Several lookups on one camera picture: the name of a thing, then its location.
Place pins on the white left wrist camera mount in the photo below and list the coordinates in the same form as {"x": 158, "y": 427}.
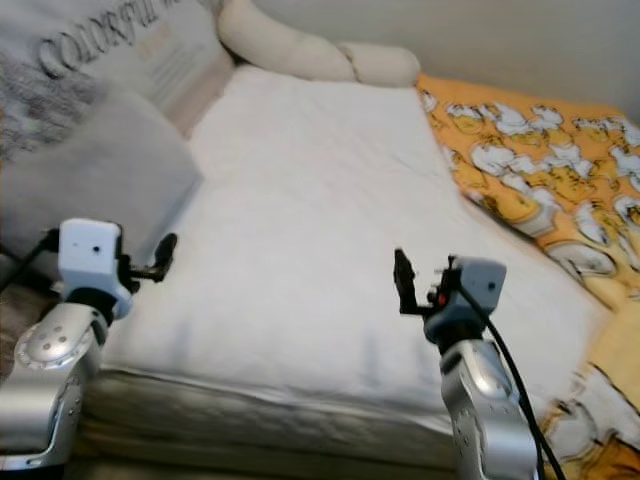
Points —
{"x": 92, "y": 262}

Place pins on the grey pillow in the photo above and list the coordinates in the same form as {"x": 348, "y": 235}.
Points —
{"x": 110, "y": 180}

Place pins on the beige bolster pillow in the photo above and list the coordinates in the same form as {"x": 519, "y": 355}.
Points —
{"x": 310, "y": 48}

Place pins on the orange duck print blanket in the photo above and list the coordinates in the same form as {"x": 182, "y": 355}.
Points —
{"x": 510, "y": 160}

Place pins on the white mattress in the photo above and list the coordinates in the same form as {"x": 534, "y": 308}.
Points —
{"x": 320, "y": 220}

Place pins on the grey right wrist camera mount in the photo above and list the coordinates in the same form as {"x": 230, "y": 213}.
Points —
{"x": 472, "y": 290}

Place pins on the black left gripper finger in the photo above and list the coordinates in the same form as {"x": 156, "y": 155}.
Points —
{"x": 166, "y": 254}

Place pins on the grey patterned bed base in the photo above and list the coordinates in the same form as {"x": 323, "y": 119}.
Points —
{"x": 260, "y": 422}

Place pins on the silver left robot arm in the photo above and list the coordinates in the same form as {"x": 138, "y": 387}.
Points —
{"x": 50, "y": 390}

